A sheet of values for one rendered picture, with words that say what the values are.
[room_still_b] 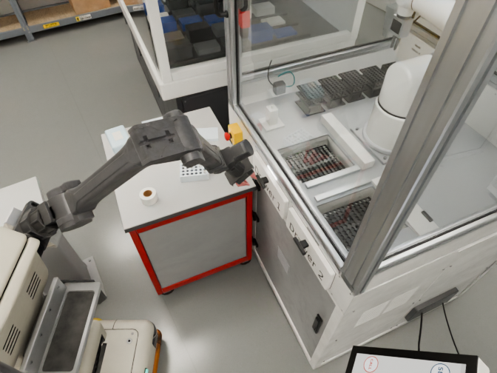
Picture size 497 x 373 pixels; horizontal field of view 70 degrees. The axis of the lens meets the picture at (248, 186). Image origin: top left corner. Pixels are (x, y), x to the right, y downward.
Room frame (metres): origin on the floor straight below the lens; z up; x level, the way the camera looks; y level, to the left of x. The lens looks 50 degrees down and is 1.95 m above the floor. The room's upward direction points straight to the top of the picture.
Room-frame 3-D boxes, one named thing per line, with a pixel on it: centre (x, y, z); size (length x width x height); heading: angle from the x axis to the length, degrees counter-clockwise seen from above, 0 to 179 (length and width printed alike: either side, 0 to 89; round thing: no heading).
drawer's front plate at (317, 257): (0.64, -0.21, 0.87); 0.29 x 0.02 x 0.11; 23
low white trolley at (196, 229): (1.19, 0.36, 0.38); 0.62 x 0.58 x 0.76; 23
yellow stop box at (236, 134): (1.23, 0.06, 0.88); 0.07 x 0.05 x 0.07; 23
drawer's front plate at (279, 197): (0.93, -0.08, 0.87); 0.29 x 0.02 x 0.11; 23
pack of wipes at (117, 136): (1.30, 0.63, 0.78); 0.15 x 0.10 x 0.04; 29
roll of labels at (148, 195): (0.94, 0.42, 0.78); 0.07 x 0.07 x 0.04
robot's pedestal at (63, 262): (0.88, 1.01, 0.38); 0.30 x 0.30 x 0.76; 31
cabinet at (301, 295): (1.07, -0.54, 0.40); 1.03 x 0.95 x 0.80; 23
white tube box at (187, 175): (1.08, 0.24, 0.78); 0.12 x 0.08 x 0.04; 97
